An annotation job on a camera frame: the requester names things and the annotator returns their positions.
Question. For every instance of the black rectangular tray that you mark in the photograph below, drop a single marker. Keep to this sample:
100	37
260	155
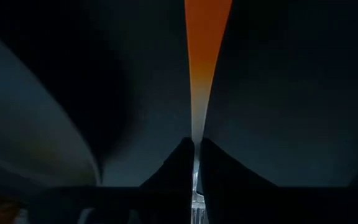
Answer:
291	109

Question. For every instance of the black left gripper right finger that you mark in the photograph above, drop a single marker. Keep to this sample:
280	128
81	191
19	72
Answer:
225	186

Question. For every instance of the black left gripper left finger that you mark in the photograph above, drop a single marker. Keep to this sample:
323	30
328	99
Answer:
172	186

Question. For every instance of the black round plate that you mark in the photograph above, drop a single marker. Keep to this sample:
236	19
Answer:
17	124

